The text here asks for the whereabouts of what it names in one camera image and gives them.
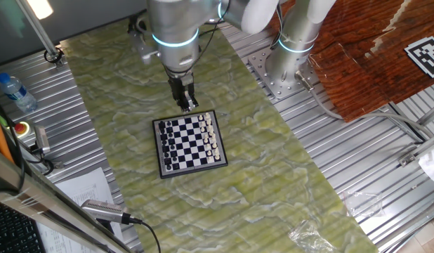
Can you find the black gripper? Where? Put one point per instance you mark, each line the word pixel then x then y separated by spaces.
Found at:
pixel 182 84

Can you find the white chess piece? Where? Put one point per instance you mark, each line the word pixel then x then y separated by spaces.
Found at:
pixel 216 150
pixel 217 156
pixel 208 116
pixel 213 139
pixel 212 133
pixel 215 145
pixel 209 122
pixel 210 127

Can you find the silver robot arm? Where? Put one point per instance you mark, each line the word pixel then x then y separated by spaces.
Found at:
pixel 175 28

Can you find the black framed magnetic chessboard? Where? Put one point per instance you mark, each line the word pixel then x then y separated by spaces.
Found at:
pixel 187 147

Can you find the black chess piece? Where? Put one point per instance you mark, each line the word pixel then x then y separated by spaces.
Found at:
pixel 162 123
pixel 166 161
pixel 167 167
pixel 166 155
pixel 163 130
pixel 164 142

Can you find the green marble patterned mat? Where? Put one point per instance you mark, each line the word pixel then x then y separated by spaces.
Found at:
pixel 238 211

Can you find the printed white paper sheet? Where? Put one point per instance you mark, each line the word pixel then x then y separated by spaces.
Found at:
pixel 87 189

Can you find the aluminium pole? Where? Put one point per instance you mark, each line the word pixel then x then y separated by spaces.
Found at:
pixel 37 26

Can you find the clear plastic water bottle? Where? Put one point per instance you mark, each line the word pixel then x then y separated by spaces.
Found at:
pixel 18 95

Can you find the red emergency stop button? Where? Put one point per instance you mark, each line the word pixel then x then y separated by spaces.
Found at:
pixel 20 128

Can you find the clear plastic bag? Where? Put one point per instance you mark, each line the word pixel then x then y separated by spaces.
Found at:
pixel 308 239
pixel 362 204

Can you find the orange rod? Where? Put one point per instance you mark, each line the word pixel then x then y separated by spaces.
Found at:
pixel 0 140

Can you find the black keyboard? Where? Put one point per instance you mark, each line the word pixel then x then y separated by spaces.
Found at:
pixel 13 232

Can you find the aluminium profile beam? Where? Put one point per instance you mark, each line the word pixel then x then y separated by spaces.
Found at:
pixel 431 116
pixel 426 147

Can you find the black white marker tag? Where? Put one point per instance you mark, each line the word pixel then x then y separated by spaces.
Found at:
pixel 427 56

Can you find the white crumpled cloth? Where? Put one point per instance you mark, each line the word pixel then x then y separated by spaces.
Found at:
pixel 433 167

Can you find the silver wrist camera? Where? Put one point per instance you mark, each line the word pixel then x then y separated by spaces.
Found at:
pixel 145 51

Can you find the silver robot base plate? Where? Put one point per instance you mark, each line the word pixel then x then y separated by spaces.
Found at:
pixel 261 68

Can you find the silver camera with grille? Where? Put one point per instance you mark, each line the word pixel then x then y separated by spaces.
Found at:
pixel 104 210

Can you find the silver boxy camera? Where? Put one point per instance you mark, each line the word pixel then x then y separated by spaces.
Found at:
pixel 42 138

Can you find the aluminium frame bar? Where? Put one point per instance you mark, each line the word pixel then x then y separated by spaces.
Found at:
pixel 45 204

